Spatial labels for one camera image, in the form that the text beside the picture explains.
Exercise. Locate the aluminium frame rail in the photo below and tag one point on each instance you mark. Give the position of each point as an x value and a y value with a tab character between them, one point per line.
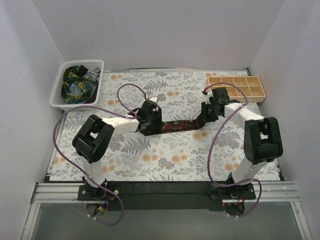
161	195

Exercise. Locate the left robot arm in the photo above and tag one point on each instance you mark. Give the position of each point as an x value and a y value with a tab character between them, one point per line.
93	138

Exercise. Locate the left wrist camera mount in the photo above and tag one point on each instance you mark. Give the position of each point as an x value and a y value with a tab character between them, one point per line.
153	99

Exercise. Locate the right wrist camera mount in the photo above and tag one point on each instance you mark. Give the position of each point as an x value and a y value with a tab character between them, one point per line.
208	96

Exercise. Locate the silver blue patterned tie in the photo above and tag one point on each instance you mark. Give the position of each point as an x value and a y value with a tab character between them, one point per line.
80	88

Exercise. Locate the wooden compartment box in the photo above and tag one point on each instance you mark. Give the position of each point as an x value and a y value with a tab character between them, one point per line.
251	86

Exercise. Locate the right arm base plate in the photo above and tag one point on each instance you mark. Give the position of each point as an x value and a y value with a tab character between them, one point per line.
238	192

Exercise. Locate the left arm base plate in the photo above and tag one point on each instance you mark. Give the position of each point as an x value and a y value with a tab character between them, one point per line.
112	192

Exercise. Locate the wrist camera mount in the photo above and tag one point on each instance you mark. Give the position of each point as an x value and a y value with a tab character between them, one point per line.
208	96
153	99

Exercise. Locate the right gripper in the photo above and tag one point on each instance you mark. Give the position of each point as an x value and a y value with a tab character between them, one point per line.
207	113

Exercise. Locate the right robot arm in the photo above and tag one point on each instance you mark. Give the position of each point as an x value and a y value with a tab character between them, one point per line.
262	142

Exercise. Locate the dark red patterned tie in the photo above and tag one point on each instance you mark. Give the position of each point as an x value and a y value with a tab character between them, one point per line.
182	125

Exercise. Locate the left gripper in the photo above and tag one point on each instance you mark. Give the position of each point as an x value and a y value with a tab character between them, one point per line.
149	127

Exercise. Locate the floral table mat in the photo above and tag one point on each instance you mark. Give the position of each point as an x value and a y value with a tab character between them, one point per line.
210	152

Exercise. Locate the white plastic basket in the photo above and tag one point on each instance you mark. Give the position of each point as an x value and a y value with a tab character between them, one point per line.
57	101

